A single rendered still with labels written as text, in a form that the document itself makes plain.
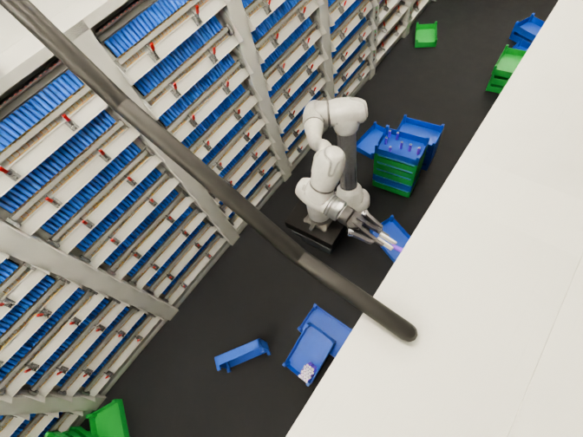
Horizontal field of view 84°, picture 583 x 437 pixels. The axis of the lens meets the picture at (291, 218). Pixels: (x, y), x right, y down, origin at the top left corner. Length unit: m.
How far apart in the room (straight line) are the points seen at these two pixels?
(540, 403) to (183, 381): 2.20
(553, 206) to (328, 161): 0.72
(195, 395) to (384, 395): 2.04
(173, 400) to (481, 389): 2.19
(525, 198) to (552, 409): 0.28
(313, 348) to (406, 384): 1.74
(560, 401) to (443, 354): 0.13
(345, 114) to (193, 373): 1.87
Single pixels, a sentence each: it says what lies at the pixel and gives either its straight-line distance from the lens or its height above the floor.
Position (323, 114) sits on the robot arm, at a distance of 1.68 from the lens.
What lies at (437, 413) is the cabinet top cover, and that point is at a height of 1.75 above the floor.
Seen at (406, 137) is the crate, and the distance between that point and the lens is 2.45.
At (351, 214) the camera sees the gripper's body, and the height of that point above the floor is 1.11.
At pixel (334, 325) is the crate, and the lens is 2.26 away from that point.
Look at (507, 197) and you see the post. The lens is 0.60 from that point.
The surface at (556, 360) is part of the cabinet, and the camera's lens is 0.53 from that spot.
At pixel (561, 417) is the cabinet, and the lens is 0.52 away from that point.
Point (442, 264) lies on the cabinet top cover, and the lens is 0.52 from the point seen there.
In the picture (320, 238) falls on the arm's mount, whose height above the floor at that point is 0.28.
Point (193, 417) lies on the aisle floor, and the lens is 2.44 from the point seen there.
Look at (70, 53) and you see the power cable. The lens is 0.48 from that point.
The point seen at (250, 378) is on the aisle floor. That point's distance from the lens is 2.32.
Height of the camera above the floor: 2.22
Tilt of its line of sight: 60 degrees down
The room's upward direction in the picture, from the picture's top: 20 degrees counter-clockwise
